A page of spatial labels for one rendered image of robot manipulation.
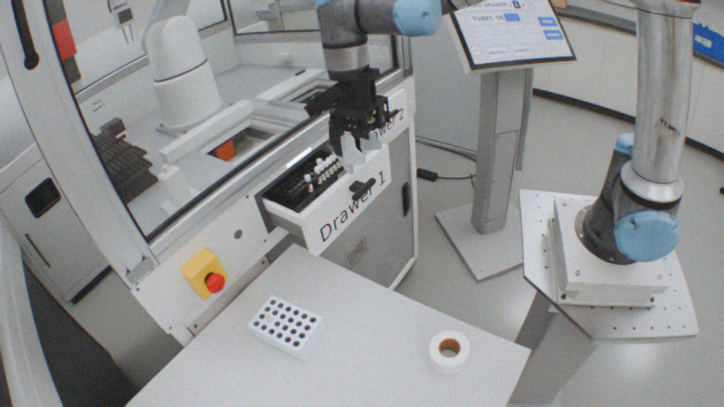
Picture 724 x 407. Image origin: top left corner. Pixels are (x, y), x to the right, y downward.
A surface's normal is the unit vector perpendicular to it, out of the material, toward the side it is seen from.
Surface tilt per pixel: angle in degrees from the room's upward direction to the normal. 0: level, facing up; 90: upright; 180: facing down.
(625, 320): 0
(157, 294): 90
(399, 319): 0
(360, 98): 90
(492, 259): 3
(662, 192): 45
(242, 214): 90
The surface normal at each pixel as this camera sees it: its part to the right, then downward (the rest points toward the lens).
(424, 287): -0.11, -0.77
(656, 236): -0.43, 0.70
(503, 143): 0.27, 0.58
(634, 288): -0.27, 0.63
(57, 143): 0.81, 0.29
